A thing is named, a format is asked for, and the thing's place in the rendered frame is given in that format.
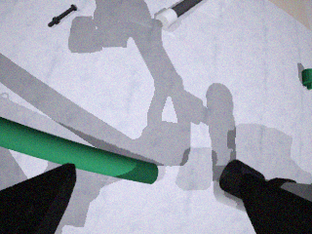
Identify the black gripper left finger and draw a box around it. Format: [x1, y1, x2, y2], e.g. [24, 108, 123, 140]
[0, 163, 77, 234]

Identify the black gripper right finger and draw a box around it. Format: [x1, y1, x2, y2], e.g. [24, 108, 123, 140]
[238, 173, 312, 234]

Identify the white capped post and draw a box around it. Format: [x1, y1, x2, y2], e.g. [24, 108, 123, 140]
[214, 177, 312, 213]

